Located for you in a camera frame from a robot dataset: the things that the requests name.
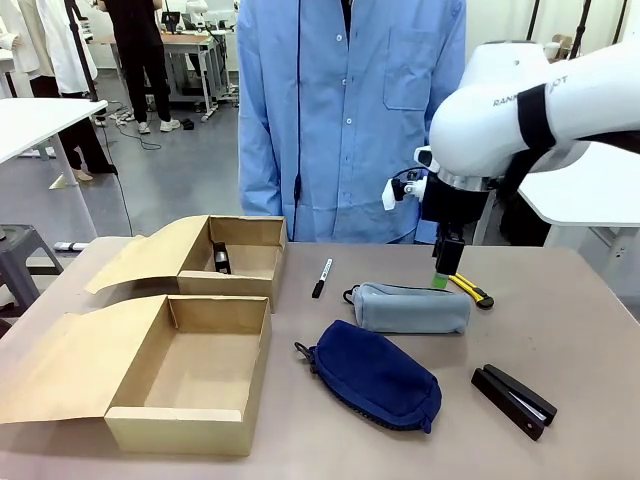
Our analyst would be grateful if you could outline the black white marker pen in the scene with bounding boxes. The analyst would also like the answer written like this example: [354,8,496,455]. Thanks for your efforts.
[311,257,334,300]

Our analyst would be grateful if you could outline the white desk with white legs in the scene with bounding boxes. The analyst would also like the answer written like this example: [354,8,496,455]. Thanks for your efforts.
[517,144,640,301]

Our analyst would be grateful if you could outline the yellow black utility knife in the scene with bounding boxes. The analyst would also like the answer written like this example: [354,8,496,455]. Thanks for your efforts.
[448,272,495,309]

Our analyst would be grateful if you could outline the grey fabric pencil case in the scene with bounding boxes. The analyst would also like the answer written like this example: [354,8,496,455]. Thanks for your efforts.
[342,281,473,335]

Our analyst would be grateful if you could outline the grey metal stool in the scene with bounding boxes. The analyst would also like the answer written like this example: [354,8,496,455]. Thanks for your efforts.
[0,224,65,319]

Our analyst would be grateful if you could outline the black tripod pole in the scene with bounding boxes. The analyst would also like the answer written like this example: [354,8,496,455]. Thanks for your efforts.
[63,0,101,104]

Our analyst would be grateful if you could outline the black floor cable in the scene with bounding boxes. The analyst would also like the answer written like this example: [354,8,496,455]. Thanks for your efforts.
[107,164,135,237]

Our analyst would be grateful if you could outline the small black boxed item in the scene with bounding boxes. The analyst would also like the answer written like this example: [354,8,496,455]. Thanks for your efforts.
[212,241,233,275]

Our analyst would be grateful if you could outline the black stapler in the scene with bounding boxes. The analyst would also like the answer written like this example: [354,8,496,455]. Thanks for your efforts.
[470,363,558,442]

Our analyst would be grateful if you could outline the black braided arm cable bundle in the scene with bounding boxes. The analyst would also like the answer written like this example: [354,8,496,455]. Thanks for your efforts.
[499,130,640,201]

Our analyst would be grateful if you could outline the thin black hanging cable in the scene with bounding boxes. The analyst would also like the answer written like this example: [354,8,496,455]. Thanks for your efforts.
[292,0,304,241]

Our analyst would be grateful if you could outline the white desk with round corner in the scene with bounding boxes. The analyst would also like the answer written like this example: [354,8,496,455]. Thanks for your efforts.
[0,98,109,241]

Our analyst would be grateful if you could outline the background person in white coat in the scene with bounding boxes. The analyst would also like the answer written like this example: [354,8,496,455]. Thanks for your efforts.
[0,0,119,182]

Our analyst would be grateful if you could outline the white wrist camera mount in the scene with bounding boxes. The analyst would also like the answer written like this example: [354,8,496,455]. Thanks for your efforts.
[382,168,431,211]

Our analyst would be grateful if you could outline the large open cardboard box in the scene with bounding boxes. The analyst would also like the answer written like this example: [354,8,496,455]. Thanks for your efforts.
[0,293,274,457]

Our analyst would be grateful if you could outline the cardboard box holding black item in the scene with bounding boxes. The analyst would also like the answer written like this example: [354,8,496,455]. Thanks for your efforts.
[84,214,289,314]

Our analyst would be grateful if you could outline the black velcro arm strap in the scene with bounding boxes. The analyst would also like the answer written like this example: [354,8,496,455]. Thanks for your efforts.
[517,84,557,151]

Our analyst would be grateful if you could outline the background workbench with equipment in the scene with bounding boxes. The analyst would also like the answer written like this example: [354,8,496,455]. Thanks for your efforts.
[159,32,226,123]

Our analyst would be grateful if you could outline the background person in black clothes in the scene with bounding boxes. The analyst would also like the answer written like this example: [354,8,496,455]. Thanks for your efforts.
[97,0,181,135]

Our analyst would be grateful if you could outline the navy blue fabric pouch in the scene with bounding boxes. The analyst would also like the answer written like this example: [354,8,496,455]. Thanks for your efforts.
[294,319,444,435]

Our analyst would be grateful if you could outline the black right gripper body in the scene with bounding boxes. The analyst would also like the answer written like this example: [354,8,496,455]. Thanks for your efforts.
[422,174,494,236]

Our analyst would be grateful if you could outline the person's right forearm blue sleeve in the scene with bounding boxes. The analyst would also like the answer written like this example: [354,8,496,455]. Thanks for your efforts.
[238,114,282,217]

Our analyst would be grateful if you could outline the person in blue shirt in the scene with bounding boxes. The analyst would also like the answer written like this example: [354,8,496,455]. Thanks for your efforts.
[237,0,469,246]

